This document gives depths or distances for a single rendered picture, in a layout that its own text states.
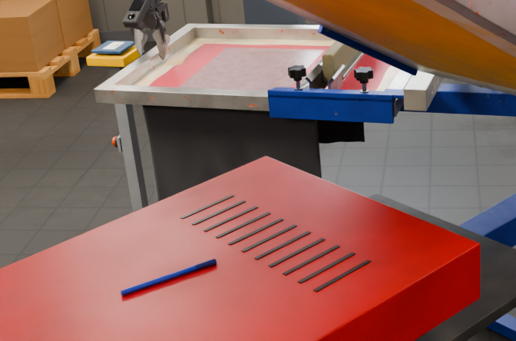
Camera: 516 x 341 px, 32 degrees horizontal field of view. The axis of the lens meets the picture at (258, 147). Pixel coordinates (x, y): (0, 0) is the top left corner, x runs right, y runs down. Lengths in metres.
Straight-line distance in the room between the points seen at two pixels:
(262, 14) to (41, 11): 2.61
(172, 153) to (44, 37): 3.21
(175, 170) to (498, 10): 1.51
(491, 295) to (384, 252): 0.26
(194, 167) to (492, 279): 1.13
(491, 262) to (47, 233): 2.62
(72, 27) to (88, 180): 1.80
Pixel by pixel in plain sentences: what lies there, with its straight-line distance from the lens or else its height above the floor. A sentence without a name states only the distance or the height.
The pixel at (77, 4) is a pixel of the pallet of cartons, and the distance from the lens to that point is 5.98.
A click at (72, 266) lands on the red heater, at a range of 1.32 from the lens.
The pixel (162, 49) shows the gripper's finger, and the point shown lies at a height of 1.00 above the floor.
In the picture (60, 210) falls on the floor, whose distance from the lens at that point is 4.07.
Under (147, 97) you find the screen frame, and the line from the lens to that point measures 2.31.
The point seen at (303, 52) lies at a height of 0.96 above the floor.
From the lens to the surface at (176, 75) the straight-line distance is 2.51.
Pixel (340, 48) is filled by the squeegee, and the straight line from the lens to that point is 2.27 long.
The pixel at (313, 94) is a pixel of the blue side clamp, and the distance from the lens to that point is 2.12.
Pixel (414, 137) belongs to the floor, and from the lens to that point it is 4.39.
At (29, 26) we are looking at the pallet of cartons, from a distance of 5.40.
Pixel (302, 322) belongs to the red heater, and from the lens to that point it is 1.13.
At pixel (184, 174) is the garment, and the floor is 0.73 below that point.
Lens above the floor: 1.74
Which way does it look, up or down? 23 degrees down
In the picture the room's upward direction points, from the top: 6 degrees counter-clockwise
